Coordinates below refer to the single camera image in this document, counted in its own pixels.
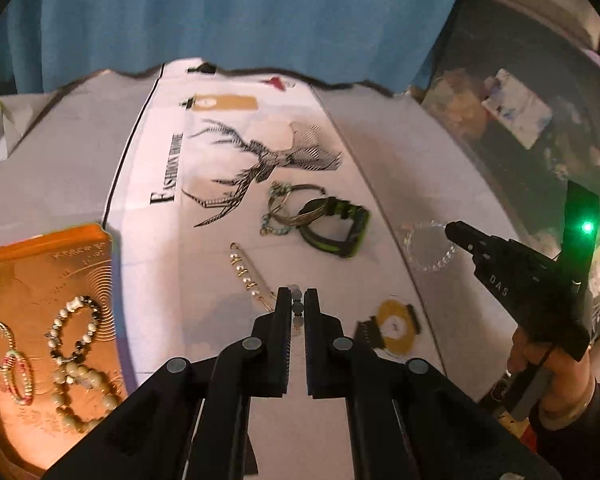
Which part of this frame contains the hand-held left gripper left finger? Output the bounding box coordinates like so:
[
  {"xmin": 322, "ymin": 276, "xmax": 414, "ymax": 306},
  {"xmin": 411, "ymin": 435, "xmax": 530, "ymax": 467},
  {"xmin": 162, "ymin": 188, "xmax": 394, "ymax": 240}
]
[{"xmin": 42, "ymin": 286, "xmax": 295, "ymax": 480}]

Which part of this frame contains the pearl and dark bead bracelet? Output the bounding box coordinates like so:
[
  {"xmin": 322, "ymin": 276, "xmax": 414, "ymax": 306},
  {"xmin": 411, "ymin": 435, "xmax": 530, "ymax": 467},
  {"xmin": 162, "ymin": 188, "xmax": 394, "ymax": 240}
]
[{"xmin": 45, "ymin": 296, "xmax": 105, "ymax": 366}]

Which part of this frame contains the person's right hand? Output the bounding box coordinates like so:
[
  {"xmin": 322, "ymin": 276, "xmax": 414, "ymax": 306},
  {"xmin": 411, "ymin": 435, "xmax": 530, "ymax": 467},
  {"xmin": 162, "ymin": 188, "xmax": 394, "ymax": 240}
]
[{"xmin": 506, "ymin": 328, "xmax": 597, "ymax": 431}]

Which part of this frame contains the dark printed wall panel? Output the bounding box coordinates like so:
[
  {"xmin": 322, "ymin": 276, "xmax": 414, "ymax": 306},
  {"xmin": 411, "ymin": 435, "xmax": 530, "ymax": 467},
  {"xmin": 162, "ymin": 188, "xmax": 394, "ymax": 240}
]
[{"xmin": 420, "ymin": 0, "xmax": 600, "ymax": 281}]

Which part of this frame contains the white deer print cloth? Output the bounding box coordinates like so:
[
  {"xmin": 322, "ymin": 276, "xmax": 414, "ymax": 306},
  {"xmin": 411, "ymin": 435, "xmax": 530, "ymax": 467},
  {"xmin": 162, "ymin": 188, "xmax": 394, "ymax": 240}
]
[{"xmin": 102, "ymin": 62, "xmax": 449, "ymax": 476}]

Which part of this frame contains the bronze metal bangle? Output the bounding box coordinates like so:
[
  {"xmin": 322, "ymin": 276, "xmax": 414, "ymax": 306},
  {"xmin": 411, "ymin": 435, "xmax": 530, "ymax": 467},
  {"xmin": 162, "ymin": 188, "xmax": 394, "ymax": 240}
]
[{"xmin": 267, "ymin": 183, "xmax": 329, "ymax": 229}]

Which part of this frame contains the white blue printed card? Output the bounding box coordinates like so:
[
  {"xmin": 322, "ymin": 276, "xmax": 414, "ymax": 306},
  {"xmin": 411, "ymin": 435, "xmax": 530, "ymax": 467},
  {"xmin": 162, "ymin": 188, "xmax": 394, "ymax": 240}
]
[{"xmin": 481, "ymin": 69, "xmax": 554, "ymax": 150}]

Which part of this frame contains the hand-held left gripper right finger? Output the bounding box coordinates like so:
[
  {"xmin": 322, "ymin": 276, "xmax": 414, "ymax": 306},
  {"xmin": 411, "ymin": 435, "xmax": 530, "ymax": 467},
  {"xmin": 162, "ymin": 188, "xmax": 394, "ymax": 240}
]
[{"xmin": 302, "ymin": 287, "xmax": 563, "ymax": 480}]

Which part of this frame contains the person's right forearm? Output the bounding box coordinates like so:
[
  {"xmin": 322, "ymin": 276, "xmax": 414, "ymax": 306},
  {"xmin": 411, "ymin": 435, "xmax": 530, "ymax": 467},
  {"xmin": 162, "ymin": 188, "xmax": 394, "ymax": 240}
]
[{"xmin": 530, "ymin": 382, "xmax": 600, "ymax": 480}]

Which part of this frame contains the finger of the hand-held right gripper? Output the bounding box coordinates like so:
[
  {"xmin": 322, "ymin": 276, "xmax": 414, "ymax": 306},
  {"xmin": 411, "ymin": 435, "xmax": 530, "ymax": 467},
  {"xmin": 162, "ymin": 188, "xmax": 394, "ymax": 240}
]
[{"xmin": 444, "ymin": 220, "xmax": 496, "ymax": 267}]

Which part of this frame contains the grey tablecloth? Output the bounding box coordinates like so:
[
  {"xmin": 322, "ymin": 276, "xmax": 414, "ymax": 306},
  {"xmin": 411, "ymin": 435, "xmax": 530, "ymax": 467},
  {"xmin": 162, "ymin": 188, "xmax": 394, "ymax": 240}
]
[{"xmin": 0, "ymin": 72, "xmax": 531, "ymax": 411}]

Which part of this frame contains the blue curtain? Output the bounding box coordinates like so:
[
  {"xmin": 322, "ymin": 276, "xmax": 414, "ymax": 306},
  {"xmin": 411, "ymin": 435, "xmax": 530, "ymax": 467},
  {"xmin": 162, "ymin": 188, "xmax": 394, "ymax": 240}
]
[{"xmin": 0, "ymin": 0, "xmax": 473, "ymax": 99}]

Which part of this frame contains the gold pearl chain bracelet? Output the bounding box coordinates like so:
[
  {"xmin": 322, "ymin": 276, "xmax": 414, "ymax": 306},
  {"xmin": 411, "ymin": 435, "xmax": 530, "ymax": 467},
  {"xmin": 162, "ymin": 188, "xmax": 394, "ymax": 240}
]
[{"xmin": 229, "ymin": 241, "xmax": 277, "ymax": 314}]

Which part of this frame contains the copper metal tray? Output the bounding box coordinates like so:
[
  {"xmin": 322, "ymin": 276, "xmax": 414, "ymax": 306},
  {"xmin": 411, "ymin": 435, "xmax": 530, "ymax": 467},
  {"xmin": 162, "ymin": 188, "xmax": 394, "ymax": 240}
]
[{"xmin": 0, "ymin": 223, "xmax": 131, "ymax": 476}]

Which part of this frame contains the beige round bead bracelet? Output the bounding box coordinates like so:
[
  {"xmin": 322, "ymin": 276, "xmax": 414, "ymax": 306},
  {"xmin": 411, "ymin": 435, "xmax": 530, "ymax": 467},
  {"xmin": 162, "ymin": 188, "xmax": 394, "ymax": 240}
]
[{"xmin": 50, "ymin": 360, "xmax": 126, "ymax": 434}]

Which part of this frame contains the green black watch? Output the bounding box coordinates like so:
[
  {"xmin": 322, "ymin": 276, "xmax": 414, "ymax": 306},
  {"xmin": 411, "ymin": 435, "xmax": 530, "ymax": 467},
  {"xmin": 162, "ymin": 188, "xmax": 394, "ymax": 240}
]
[{"xmin": 297, "ymin": 196, "xmax": 371, "ymax": 260}]

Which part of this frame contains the clear crystal bead bracelet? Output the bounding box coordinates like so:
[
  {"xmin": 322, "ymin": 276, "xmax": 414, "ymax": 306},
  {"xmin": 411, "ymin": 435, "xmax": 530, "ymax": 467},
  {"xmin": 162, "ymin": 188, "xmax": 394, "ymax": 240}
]
[{"xmin": 402, "ymin": 219, "xmax": 456, "ymax": 274}]

